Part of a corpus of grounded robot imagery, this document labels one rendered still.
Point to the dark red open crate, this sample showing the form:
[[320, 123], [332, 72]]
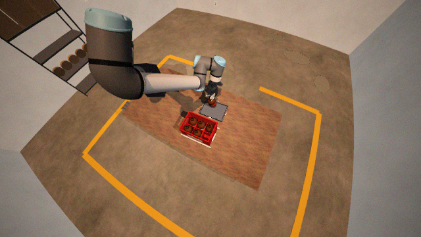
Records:
[[206, 138]]

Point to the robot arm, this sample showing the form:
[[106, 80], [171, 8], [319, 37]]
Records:
[[110, 51]]

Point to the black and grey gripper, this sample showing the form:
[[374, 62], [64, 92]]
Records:
[[212, 90]]

